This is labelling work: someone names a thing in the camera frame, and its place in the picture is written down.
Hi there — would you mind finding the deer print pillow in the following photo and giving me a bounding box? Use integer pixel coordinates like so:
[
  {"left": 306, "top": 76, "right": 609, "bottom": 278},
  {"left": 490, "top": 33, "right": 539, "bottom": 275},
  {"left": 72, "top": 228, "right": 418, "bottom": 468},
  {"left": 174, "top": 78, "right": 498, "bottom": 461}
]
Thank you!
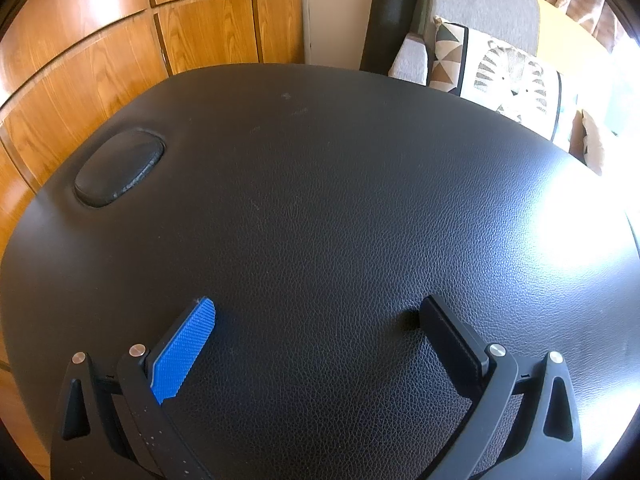
[{"left": 580, "top": 109, "right": 618, "bottom": 176}]

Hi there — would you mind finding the wooden panelled wardrobe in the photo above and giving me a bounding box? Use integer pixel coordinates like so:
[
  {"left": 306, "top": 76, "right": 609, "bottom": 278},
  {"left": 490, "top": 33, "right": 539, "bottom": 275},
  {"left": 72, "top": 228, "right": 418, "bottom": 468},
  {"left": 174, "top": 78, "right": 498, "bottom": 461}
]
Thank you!
[{"left": 0, "top": 0, "right": 306, "bottom": 266}]

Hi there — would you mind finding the tiger print pillow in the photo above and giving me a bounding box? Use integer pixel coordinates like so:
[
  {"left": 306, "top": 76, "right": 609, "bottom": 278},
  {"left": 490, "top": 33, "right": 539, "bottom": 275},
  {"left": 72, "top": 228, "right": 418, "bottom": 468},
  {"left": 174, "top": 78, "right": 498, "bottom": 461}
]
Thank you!
[{"left": 427, "top": 16, "right": 581, "bottom": 148}]

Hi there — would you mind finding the black leather massage table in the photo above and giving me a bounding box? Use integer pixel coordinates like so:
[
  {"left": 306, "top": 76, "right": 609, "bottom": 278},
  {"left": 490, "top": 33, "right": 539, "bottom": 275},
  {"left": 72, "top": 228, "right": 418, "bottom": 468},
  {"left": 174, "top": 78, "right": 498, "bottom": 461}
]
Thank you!
[{"left": 0, "top": 63, "right": 640, "bottom": 480}]

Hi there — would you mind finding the patterned curtain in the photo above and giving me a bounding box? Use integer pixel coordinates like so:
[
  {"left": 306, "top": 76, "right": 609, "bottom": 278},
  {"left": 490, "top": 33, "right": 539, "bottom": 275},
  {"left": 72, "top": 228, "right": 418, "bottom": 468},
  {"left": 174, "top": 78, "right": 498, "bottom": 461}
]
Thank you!
[{"left": 545, "top": 0, "right": 621, "bottom": 53}]

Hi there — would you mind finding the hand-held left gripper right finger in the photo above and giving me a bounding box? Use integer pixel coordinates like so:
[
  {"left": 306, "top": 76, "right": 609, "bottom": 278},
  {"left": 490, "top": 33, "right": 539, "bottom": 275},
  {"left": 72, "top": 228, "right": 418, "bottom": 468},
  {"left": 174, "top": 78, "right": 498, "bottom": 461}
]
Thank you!
[{"left": 416, "top": 294, "right": 583, "bottom": 480}]

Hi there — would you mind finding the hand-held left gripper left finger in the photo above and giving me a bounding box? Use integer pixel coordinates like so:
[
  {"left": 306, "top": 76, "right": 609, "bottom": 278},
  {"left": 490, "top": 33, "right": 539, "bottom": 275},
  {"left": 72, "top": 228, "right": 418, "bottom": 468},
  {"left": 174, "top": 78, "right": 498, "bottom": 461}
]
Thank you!
[{"left": 50, "top": 297, "right": 217, "bottom": 480}]

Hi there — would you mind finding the black rolled mat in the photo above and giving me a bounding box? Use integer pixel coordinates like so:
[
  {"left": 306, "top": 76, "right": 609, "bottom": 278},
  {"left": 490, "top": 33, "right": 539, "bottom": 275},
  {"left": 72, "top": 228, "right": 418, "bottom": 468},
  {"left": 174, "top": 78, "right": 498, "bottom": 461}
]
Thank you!
[{"left": 360, "top": 0, "right": 431, "bottom": 75}]

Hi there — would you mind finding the black oval cushion plug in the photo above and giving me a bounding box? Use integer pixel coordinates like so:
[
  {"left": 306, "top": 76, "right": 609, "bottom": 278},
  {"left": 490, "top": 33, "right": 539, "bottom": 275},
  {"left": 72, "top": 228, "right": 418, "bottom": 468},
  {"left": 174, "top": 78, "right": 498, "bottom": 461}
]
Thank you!
[{"left": 74, "top": 129, "right": 166, "bottom": 207}]

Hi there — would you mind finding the grey yellow blue sofa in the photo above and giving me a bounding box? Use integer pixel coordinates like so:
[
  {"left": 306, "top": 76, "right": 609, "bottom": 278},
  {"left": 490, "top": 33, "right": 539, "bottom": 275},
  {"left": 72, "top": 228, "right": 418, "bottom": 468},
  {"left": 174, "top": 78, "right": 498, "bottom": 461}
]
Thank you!
[{"left": 387, "top": 0, "right": 626, "bottom": 111}]

